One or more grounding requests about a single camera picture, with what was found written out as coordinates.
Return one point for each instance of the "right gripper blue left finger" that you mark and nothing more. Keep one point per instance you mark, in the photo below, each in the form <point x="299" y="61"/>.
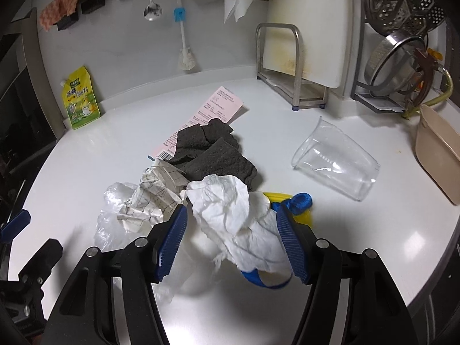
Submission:
<point x="170" y="235"/>

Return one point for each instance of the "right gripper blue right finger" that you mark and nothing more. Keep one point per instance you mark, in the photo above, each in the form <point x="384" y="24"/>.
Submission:
<point x="294" y="237"/>

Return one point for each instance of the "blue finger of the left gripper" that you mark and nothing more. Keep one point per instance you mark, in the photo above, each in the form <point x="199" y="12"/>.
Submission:
<point x="15" y="226"/>

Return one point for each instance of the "yellow plastic lid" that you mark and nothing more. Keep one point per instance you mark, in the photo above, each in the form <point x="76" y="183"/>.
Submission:
<point x="299" y="205"/>

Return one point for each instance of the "white tissue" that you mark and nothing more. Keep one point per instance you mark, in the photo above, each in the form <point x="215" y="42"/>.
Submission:
<point x="240" y="222"/>

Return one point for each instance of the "printed paper ball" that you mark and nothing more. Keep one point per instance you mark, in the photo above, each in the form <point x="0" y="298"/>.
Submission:
<point x="160" y="189"/>

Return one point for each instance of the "clear plastic bag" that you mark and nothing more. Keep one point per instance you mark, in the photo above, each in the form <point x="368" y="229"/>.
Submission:
<point x="110" y="232"/>

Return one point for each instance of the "clear plastic cup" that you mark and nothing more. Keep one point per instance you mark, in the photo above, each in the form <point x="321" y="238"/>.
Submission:
<point x="332" y="158"/>

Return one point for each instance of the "black scouring cloth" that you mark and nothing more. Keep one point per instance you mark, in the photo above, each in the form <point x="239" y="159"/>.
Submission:
<point x="211" y="149"/>

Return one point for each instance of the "pink paper receipt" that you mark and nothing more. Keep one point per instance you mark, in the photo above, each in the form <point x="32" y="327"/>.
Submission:
<point x="222" y="105"/>

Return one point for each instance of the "black gas stove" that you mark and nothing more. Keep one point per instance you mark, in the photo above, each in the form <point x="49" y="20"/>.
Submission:
<point x="18" y="172"/>

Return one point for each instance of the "black range hood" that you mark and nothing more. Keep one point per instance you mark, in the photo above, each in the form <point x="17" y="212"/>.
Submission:
<point x="31" y="120"/>

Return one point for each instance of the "yellow green detergent pouch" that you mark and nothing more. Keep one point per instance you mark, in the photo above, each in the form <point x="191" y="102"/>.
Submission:
<point x="79" y="99"/>

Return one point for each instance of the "steel cutting board rack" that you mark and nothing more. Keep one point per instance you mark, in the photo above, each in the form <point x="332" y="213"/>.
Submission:
<point x="298" y="92"/>

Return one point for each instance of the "beige plastic basin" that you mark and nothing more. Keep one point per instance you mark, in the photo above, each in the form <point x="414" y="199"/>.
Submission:
<point x="437" y="151"/>

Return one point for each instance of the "blue white bottle brush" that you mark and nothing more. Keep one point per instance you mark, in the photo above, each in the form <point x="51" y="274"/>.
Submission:
<point x="187" y="61"/>

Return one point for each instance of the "steel colander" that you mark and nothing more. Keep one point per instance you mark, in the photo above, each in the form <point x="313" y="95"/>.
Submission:
<point x="392" y="63"/>

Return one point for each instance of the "pink orange dish cloth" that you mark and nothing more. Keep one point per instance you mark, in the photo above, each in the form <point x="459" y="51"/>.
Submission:
<point x="54" y="11"/>

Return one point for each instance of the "white cutting board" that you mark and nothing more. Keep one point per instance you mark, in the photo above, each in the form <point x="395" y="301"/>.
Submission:
<point x="324" y="26"/>

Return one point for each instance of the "hanging steel spoon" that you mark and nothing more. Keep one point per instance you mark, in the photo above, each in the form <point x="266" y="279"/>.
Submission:
<point x="153" y="11"/>

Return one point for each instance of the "steel steamer plate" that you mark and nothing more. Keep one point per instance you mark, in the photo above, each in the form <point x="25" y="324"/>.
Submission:
<point x="417" y="17"/>

